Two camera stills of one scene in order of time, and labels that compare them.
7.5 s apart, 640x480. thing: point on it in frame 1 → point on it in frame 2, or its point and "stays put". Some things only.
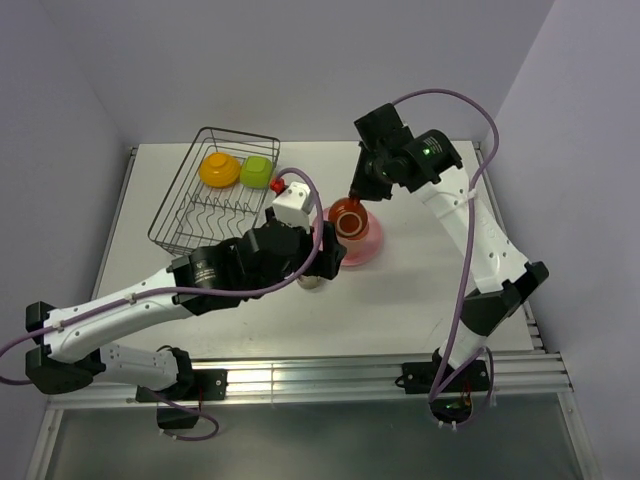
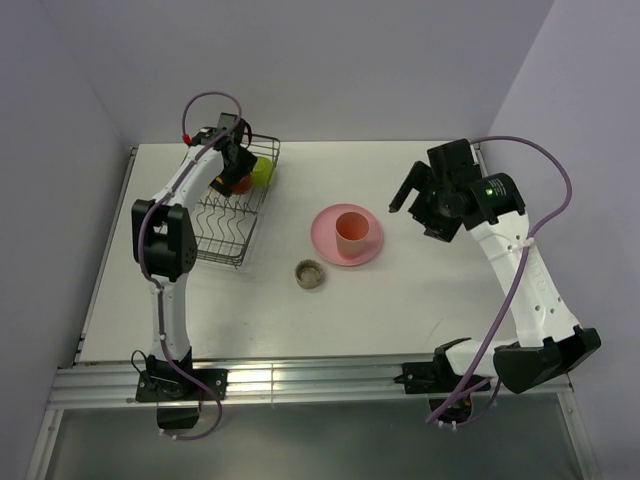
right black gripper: [360, 187] → [421, 178]
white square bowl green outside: [255, 172] stays put
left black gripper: [327, 259] → [245, 164]
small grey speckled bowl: [309, 282] stays put
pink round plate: [359, 251] stays put
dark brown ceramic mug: [350, 219] → [244, 186]
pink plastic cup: [366, 248] → [351, 234]
